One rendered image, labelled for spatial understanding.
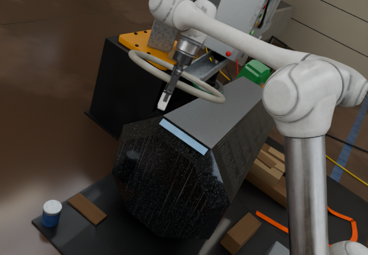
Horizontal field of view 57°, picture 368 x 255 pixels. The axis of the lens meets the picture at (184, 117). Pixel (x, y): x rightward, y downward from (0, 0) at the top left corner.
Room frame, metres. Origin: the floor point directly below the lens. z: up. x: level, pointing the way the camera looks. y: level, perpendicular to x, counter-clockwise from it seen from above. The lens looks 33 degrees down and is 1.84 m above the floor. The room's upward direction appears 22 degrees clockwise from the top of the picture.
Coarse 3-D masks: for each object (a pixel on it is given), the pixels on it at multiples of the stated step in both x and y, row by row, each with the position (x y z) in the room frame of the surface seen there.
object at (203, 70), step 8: (200, 56) 1.84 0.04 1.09; (208, 56) 1.96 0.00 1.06; (192, 64) 1.72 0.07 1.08; (200, 64) 1.84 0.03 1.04; (208, 64) 1.88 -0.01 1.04; (216, 64) 1.93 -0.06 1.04; (224, 64) 1.93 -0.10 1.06; (192, 72) 1.70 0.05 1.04; (200, 72) 1.74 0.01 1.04; (208, 72) 1.68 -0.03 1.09
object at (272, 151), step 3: (270, 147) 2.79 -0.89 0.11; (270, 150) 2.73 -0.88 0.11; (273, 150) 2.75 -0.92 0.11; (276, 150) 2.77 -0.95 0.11; (270, 153) 2.70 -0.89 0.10; (273, 153) 2.71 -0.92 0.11; (276, 153) 2.73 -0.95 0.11; (279, 153) 2.75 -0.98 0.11; (276, 156) 2.68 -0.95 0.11; (279, 156) 2.70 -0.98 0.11; (282, 156) 2.72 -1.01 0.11; (279, 159) 2.67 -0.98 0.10; (282, 159) 2.67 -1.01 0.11
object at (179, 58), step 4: (176, 52) 1.21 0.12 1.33; (176, 56) 1.19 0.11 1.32; (180, 56) 1.19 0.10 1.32; (184, 56) 1.19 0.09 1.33; (188, 56) 1.20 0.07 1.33; (176, 60) 1.19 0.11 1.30; (180, 60) 1.18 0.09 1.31; (184, 60) 1.19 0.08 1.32; (188, 60) 1.20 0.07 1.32; (192, 60) 1.22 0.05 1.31; (176, 64) 1.23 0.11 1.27; (180, 64) 1.18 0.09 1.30; (184, 64) 1.18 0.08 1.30; (188, 64) 1.20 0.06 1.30; (176, 68) 1.17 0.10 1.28
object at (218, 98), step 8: (136, 56) 1.26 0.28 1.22; (144, 56) 1.50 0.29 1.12; (152, 56) 1.55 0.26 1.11; (144, 64) 1.21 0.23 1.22; (160, 64) 1.58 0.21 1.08; (168, 64) 1.60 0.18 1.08; (152, 72) 1.19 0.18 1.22; (160, 72) 1.19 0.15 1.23; (184, 72) 1.61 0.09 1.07; (168, 80) 1.17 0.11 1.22; (192, 80) 1.59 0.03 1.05; (200, 80) 1.58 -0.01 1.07; (184, 88) 1.18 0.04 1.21; (192, 88) 1.19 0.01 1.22; (208, 88) 1.53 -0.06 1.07; (200, 96) 1.20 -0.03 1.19; (208, 96) 1.22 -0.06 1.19; (216, 96) 1.28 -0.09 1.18; (224, 96) 1.41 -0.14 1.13
